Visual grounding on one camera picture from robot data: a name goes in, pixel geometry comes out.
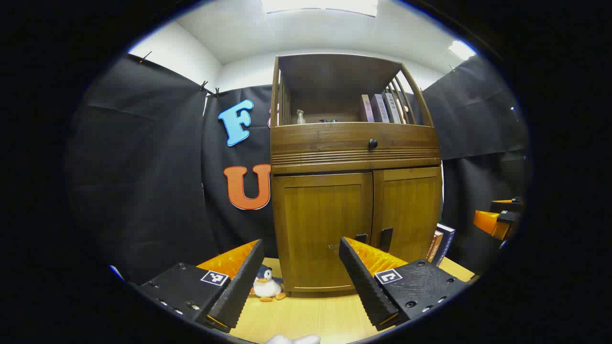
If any wooden shoe cabinet door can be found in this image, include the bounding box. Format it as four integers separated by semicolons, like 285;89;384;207
372;166;443;263
273;172;374;293

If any ceiling light panel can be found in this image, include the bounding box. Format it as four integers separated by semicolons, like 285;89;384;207
448;40;478;61

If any orange-brown book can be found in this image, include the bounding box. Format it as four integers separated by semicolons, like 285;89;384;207
426;230;444;263

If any penguin plush toy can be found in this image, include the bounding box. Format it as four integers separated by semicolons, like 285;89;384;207
252;264;287;303

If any dark blue book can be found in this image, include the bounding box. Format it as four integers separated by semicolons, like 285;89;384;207
433;223;456;267

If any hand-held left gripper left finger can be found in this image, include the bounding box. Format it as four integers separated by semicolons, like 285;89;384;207
136;239;265;333

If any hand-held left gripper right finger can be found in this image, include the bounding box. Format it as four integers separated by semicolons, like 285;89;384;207
339;236;469;332

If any black backdrop cloth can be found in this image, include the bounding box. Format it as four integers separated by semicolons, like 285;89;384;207
65;52;529;285

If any wooden double-door shoe cabinet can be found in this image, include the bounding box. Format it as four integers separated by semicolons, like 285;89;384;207
269;53;443;298

